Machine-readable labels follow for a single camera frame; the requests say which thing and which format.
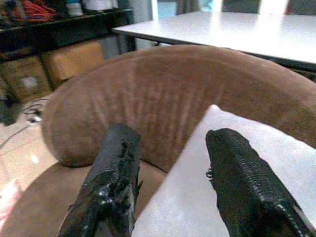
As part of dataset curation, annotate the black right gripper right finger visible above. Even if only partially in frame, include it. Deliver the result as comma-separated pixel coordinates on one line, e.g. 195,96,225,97
205,127,316,237

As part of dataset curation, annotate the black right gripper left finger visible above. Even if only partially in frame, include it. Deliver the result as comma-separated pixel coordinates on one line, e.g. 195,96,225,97
58,122,143,237

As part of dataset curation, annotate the white pillow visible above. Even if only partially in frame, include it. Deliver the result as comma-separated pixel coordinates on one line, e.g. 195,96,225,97
130,104,316,237

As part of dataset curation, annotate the brown fabric sofa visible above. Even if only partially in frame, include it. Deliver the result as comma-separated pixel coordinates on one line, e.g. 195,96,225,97
0,44,316,237

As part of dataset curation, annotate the plain tan cardboard box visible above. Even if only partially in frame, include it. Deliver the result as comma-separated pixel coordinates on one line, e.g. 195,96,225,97
41,40,106,89

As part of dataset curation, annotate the cardboard box with white label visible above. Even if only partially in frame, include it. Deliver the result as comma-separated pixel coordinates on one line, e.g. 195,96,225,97
0,55,52,104

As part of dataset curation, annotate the black console table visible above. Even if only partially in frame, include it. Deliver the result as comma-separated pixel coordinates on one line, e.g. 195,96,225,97
0,8,138,104

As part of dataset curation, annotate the white table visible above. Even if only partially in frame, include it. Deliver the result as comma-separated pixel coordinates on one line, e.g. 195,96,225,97
111,11,316,72

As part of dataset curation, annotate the white plastic container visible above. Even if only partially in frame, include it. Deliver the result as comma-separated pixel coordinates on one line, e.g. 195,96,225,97
66,0,83,17

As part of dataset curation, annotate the black floor cable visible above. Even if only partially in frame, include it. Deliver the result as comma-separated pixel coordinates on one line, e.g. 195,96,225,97
23,98,50,123

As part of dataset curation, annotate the grey floor cable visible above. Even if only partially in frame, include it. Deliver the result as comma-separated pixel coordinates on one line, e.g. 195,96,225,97
0,122,34,150

